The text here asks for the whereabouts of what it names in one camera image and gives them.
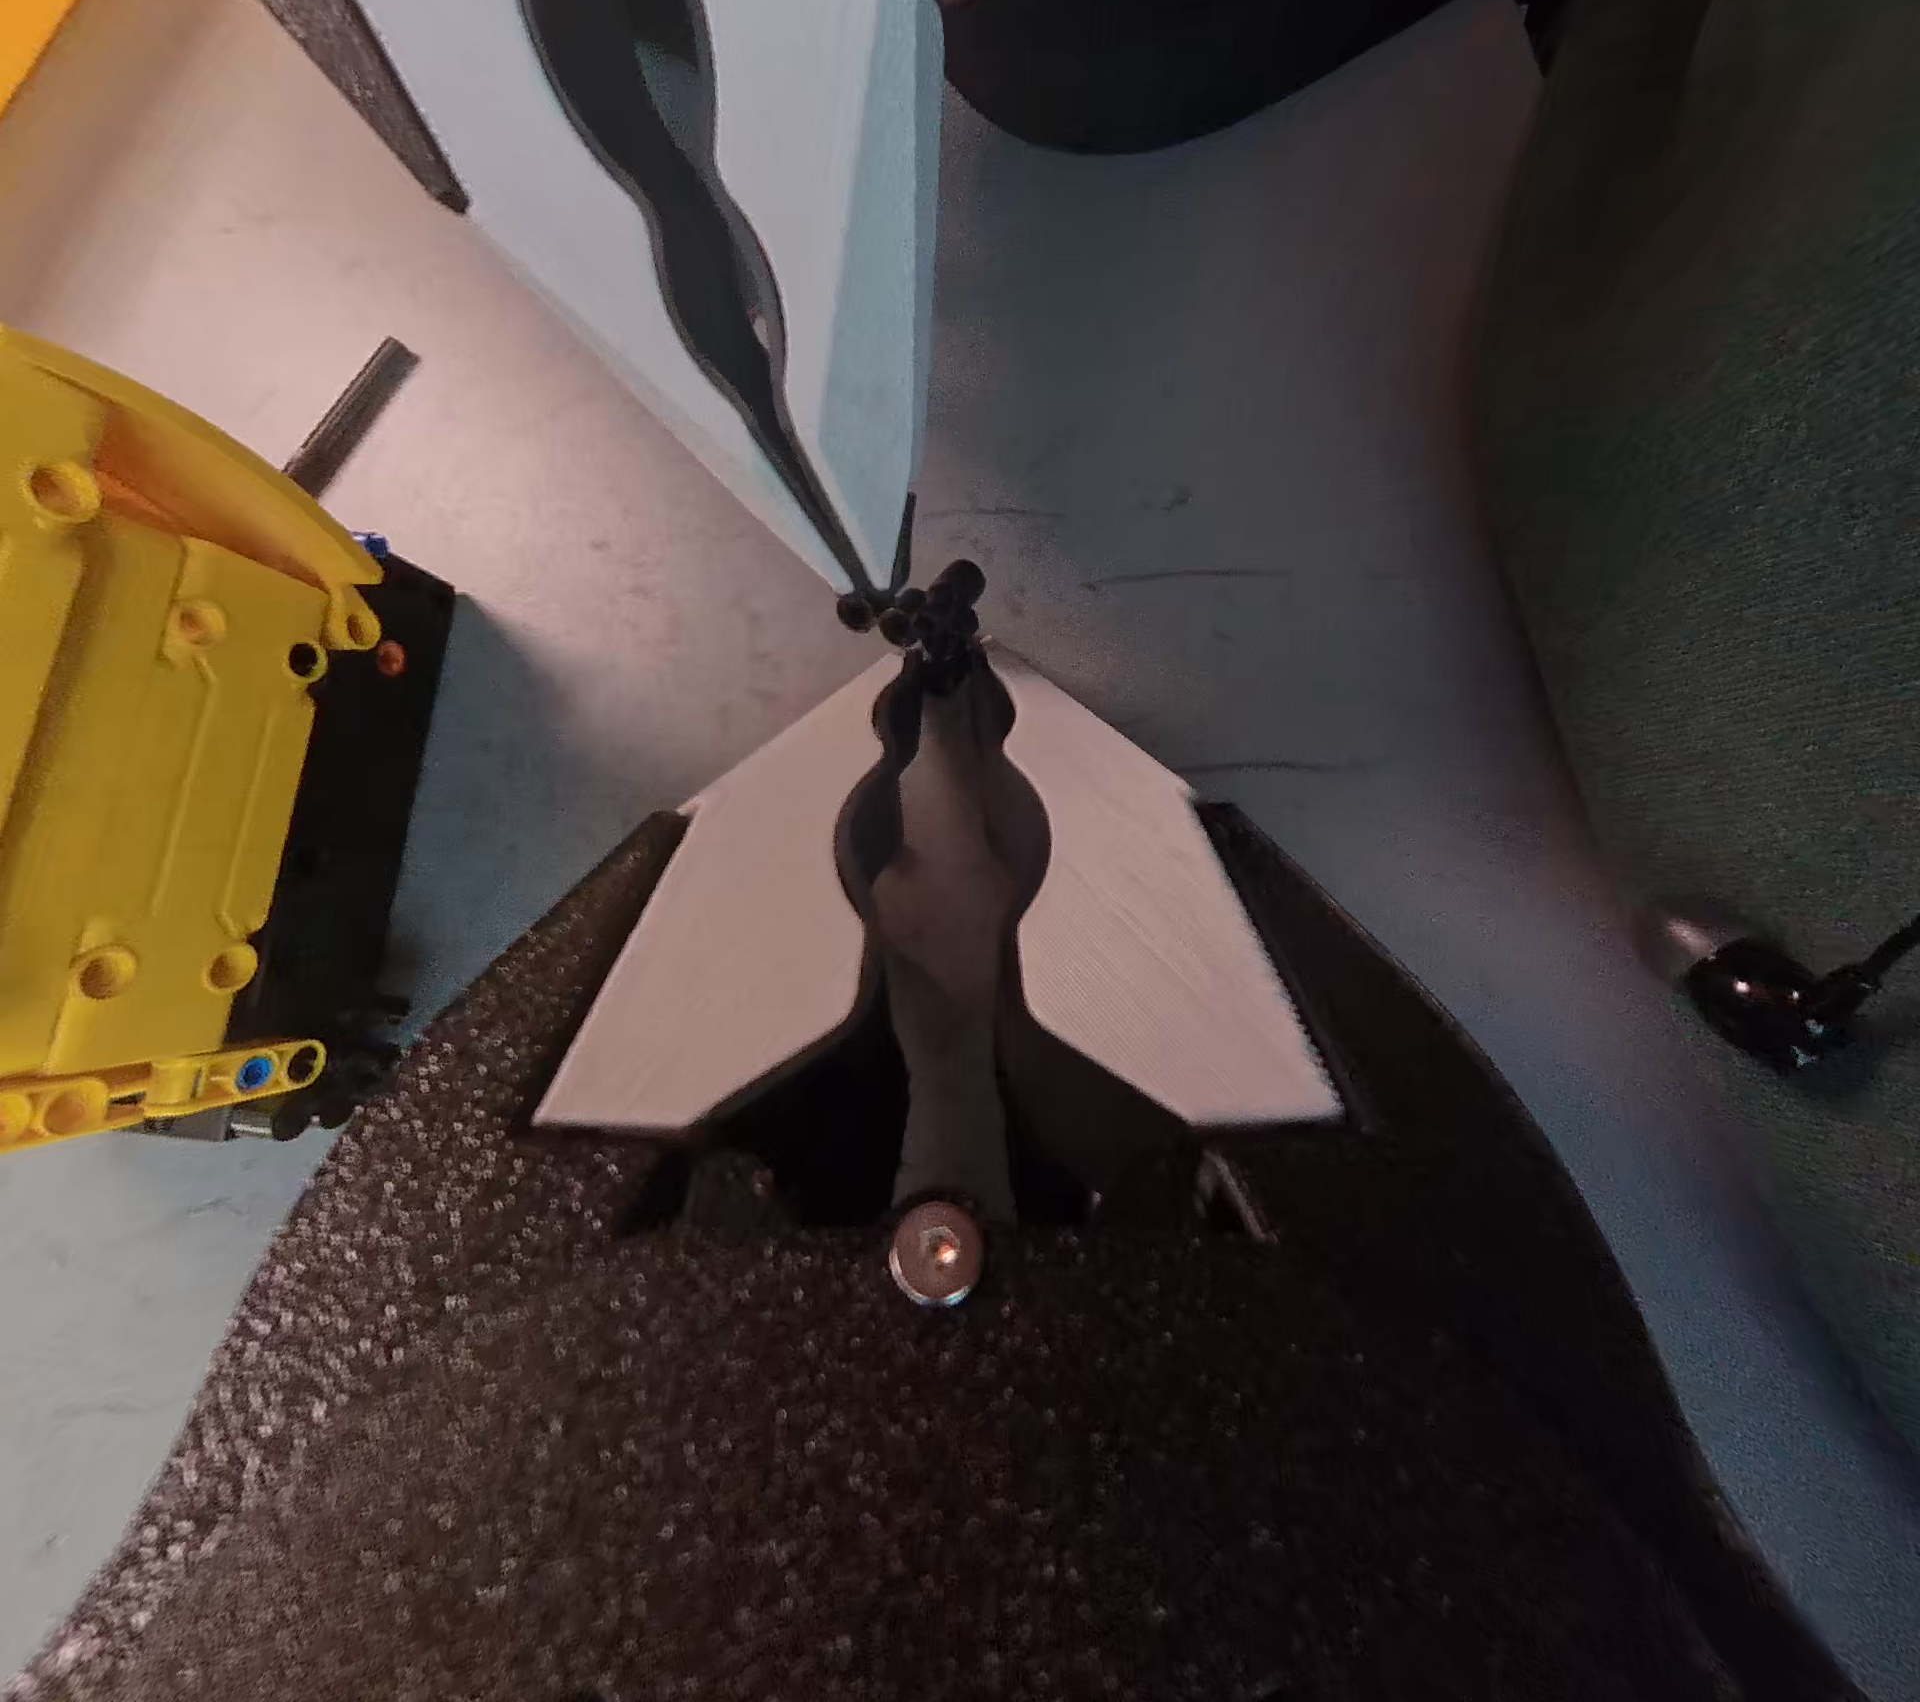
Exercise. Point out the yellow lego robot model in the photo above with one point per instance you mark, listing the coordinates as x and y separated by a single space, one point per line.
121 757

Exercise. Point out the black lego hub connector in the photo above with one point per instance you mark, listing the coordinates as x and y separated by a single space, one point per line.
944 600

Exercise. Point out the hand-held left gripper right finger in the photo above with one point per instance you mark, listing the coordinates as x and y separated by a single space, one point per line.
1171 966

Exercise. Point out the long black lego pin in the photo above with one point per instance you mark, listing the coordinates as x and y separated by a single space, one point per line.
858 607

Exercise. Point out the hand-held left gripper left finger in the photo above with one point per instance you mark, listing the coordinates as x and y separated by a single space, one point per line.
721 966

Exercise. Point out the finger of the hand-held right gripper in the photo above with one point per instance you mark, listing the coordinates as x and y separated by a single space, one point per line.
451 6
840 157

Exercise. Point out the short black lego axle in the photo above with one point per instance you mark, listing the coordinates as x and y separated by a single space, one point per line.
353 412

